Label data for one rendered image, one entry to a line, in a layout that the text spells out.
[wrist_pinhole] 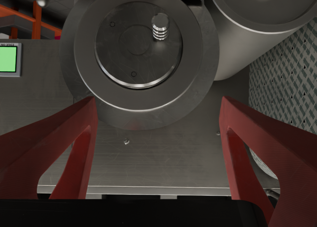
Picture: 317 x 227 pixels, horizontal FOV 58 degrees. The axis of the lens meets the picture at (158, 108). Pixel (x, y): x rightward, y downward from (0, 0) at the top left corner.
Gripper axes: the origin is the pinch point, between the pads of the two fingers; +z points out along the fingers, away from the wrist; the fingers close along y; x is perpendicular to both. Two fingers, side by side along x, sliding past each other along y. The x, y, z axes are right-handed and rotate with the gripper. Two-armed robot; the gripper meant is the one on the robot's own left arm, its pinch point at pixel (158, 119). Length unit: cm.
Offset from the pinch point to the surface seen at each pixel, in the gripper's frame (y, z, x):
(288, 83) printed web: -15.9, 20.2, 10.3
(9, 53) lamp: 31, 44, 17
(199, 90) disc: -3.8, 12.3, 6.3
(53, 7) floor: 117, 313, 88
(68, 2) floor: 96, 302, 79
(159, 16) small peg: -0.1, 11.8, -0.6
